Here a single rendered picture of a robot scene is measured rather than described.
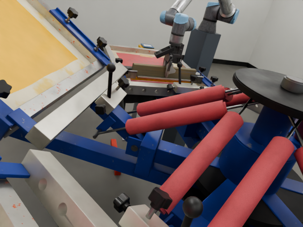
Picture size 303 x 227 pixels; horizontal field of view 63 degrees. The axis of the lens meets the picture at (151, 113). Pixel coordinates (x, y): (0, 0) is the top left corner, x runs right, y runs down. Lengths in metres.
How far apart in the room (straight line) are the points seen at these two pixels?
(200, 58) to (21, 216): 1.90
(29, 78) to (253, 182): 0.68
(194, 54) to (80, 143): 1.48
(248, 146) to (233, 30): 5.54
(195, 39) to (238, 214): 1.80
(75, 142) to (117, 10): 4.33
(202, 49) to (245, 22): 4.25
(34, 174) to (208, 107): 0.44
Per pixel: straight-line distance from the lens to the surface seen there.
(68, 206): 0.45
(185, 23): 1.43
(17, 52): 0.91
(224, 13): 2.06
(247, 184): 0.55
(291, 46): 5.95
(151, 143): 0.79
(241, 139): 0.77
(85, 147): 0.93
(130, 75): 1.43
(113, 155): 0.91
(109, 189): 2.05
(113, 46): 1.98
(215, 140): 0.59
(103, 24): 5.13
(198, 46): 2.16
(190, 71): 1.56
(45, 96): 0.77
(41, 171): 0.51
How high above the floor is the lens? 1.51
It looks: 29 degrees down
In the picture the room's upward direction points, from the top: 13 degrees clockwise
